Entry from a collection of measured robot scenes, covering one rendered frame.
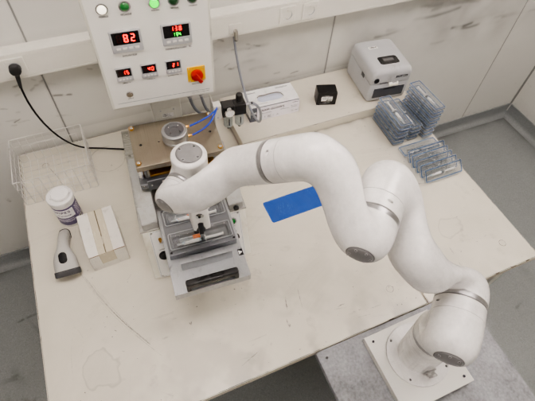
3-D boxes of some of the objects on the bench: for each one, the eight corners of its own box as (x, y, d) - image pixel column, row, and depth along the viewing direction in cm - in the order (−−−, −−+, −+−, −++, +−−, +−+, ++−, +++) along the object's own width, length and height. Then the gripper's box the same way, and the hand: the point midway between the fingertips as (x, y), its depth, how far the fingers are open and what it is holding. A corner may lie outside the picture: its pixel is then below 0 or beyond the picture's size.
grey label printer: (345, 71, 208) (352, 40, 194) (381, 65, 212) (391, 34, 198) (365, 104, 195) (375, 74, 181) (404, 97, 199) (416, 67, 185)
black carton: (314, 96, 196) (315, 84, 191) (333, 95, 197) (335, 83, 191) (315, 105, 193) (318, 93, 187) (335, 104, 194) (337, 92, 188)
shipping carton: (83, 228, 155) (75, 215, 147) (119, 218, 158) (113, 204, 151) (92, 272, 145) (84, 259, 137) (130, 259, 148) (125, 247, 141)
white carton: (240, 104, 190) (240, 91, 184) (288, 94, 196) (289, 81, 190) (250, 122, 184) (250, 110, 178) (298, 111, 190) (300, 99, 184)
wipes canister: (57, 212, 158) (42, 187, 146) (82, 204, 160) (69, 180, 148) (60, 231, 154) (45, 207, 141) (86, 223, 156) (72, 199, 144)
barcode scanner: (51, 236, 152) (43, 224, 145) (75, 230, 154) (67, 217, 148) (59, 286, 141) (50, 275, 135) (83, 278, 143) (76, 266, 137)
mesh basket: (21, 163, 171) (7, 140, 160) (89, 145, 178) (80, 123, 167) (26, 205, 159) (11, 184, 149) (99, 185, 166) (89, 164, 156)
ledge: (219, 106, 196) (219, 98, 192) (375, 68, 218) (377, 60, 214) (243, 151, 180) (243, 144, 177) (408, 105, 202) (411, 98, 199)
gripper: (173, 174, 113) (181, 212, 128) (185, 219, 105) (192, 255, 120) (201, 168, 114) (205, 207, 129) (215, 212, 106) (218, 248, 121)
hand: (198, 227), depth 123 cm, fingers closed
